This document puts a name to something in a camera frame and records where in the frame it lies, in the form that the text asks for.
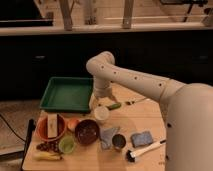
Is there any grey blue towel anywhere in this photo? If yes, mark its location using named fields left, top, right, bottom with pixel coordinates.
left=100, top=127, right=120, bottom=150

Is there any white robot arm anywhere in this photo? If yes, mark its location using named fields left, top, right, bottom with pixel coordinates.
left=86, top=51, right=213, bottom=171

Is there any orange peach fruit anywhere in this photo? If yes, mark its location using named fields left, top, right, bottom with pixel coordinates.
left=67, top=118, right=79, bottom=132

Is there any white paper cup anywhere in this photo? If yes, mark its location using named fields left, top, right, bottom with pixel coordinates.
left=94, top=106, right=109, bottom=124

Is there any wooden block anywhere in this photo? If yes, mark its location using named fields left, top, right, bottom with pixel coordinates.
left=47, top=114, right=58, bottom=138

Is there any green plastic tray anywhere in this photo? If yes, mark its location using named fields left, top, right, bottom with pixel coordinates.
left=40, top=77, right=93, bottom=113

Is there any dark purple bowl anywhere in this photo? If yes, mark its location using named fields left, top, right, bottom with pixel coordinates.
left=75, top=119, right=100, bottom=146

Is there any green pepper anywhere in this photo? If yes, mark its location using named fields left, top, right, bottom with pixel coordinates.
left=107, top=103, right=121, bottom=110

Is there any small metal cup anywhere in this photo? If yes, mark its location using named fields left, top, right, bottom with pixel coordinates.
left=112, top=134, right=126, bottom=151

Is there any yellow banana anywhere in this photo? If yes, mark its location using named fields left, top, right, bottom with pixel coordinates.
left=33, top=152, right=62, bottom=161

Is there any brown grape bunch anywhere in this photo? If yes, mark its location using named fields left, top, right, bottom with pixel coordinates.
left=36, top=142, right=59, bottom=153

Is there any small green cup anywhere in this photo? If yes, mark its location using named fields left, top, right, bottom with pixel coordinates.
left=58, top=135, right=75, bottom=154

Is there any orange bowl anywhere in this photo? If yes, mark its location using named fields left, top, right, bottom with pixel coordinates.
left=36, top=114, right=67, bottom=142

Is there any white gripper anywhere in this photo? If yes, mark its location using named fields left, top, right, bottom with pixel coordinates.
left=89, top=84, right=118, bottom=110

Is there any white black brush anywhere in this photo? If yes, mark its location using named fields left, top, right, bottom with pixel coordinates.
left=126, top=140, right=166, bottom=162

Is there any blue sponge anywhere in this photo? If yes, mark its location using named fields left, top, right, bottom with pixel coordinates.
left=130, top=131, right=153, bottom=148

